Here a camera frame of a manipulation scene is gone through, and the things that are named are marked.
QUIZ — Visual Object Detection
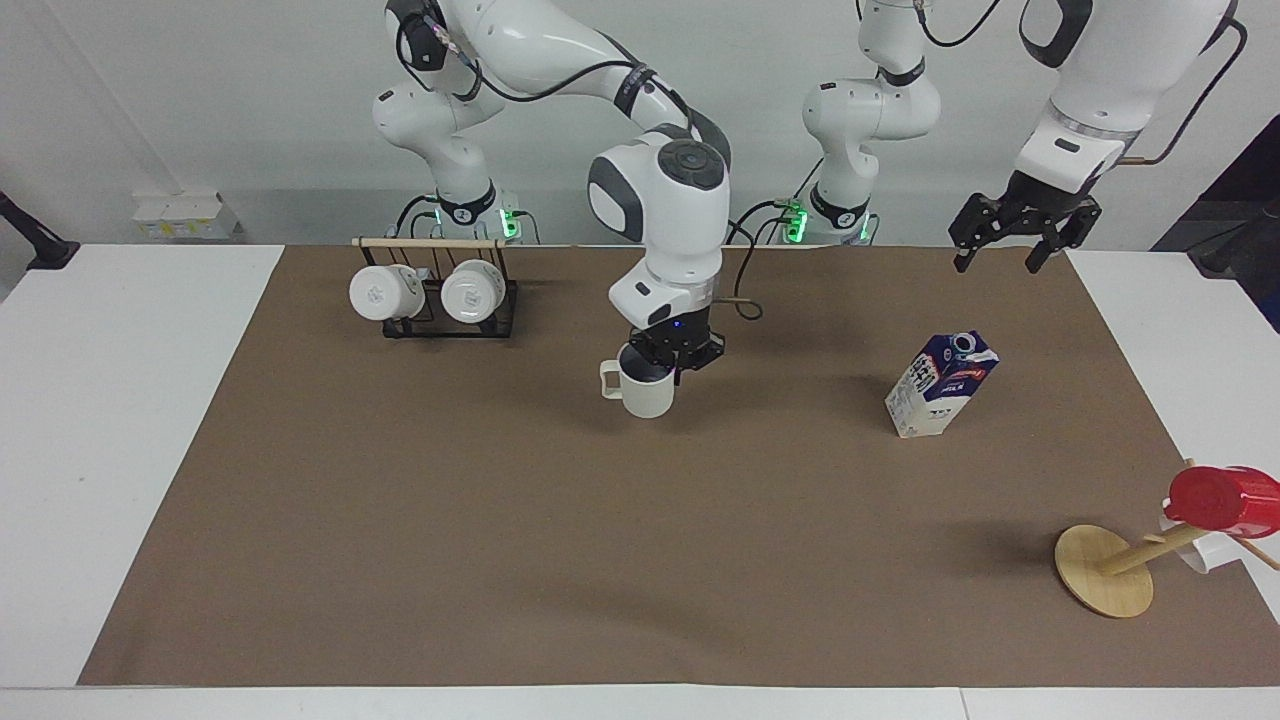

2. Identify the white cup behind stand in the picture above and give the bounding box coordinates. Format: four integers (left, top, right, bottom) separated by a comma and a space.
1159, 508, 1243, 574

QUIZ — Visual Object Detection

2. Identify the black cable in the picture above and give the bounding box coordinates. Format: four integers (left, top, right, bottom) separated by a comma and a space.
912, 0, 1004, 49
395, 8, 701, 127
712, 240, 767, 323
1118, 17, 1250, 168

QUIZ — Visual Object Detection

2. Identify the black wooden-bar cup rack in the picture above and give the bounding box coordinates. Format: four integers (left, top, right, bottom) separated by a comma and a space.
352, 235, 522, 341

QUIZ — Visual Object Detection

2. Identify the black stand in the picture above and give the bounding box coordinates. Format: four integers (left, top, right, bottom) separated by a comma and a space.
1150, 115, 1280, 333
0, 190, 82, 272

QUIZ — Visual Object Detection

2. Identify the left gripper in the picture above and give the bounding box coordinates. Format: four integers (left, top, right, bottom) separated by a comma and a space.
949, 170, 1103, 276

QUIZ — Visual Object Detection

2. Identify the white socket box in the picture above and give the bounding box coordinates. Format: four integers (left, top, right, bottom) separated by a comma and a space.
131, 189, 245, 244

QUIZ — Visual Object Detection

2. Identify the red cup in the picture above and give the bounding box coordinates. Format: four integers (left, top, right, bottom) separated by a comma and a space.
1164, 465, 1280, 540

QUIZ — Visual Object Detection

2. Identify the wooden mug tree stand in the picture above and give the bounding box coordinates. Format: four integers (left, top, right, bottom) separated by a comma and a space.
1054, 458, 1280, 619

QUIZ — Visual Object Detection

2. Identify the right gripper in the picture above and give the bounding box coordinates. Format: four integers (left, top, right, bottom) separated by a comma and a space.
624, 308, 726, 385

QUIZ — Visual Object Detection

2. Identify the white mug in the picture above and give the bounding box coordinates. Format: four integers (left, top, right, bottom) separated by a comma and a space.
599, 344, 682, 420

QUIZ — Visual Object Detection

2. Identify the blue white milk carton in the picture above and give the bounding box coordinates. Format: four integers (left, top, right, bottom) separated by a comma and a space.
884, 331, 1000, 439

